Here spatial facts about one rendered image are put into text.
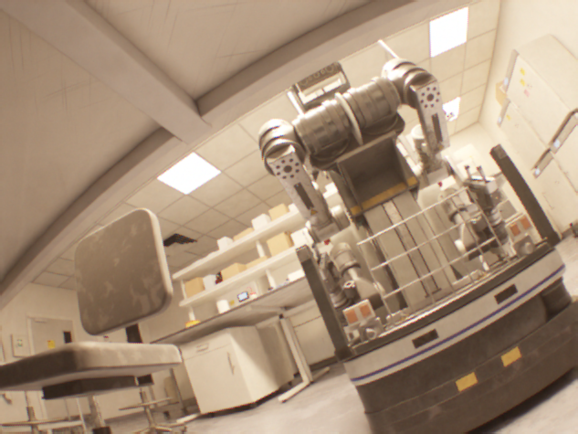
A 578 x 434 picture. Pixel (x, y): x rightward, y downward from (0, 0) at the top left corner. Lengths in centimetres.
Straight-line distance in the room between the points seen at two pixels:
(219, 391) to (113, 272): 210
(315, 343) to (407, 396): 429
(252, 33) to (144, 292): 80
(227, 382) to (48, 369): 239
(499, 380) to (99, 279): 118
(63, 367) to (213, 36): 60
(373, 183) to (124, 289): 90
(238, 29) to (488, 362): 74
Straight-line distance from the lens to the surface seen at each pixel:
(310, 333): 496
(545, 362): 79
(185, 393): 628
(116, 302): 108
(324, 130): 91
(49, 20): 38
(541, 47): 377
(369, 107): 93
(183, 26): 43
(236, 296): 524
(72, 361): 63
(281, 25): 46
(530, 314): 75
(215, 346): 296
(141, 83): 42
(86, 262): 122
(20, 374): 78
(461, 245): 106
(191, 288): 386
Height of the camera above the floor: 35
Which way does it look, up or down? 24 degrees up
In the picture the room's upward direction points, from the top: 22 degrees counter-clockwise
